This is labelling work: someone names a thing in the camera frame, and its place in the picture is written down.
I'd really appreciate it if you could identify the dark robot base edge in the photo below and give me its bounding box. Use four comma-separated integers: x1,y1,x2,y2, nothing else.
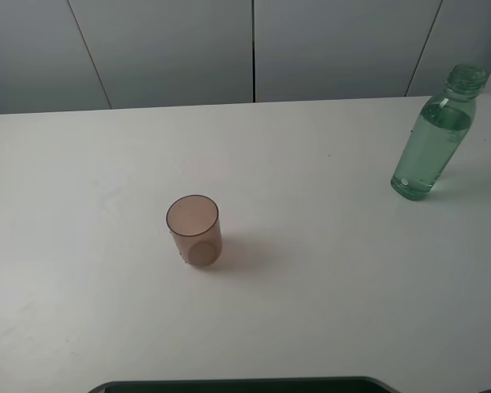
92,377,395,393

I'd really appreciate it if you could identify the green transparent water bottle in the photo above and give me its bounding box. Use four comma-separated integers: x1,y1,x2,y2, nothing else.
390,64,488,201

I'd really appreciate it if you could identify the pink translucent plastic cup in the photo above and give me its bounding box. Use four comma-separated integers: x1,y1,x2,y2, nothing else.
166,194,223,268

